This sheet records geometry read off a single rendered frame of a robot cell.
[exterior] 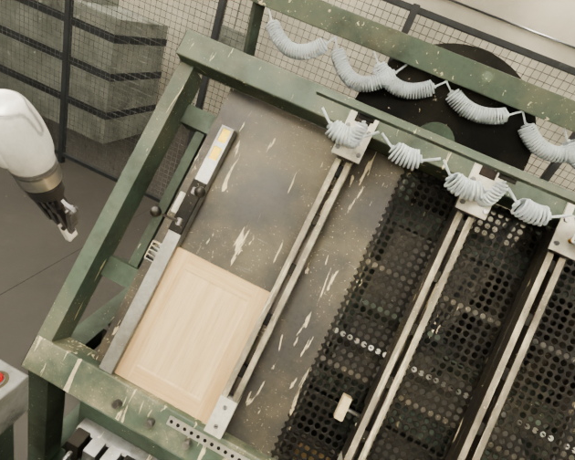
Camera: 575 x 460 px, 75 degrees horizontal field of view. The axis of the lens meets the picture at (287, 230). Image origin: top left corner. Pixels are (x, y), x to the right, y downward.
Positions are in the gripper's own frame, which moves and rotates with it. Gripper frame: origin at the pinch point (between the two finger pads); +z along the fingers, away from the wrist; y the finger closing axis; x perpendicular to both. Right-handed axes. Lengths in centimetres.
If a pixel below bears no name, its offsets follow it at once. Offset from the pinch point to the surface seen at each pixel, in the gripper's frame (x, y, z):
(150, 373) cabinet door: 14, -28, 50
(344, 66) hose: -118, -39, -4
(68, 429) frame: 41, 7, 122
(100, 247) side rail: -11.6, 7.5, 32.5
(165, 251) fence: -19.2, -14.1, 27.9
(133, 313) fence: 1.2, -13.9, 40.4
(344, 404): -3, -91, 36
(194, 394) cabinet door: 13, -45, 50
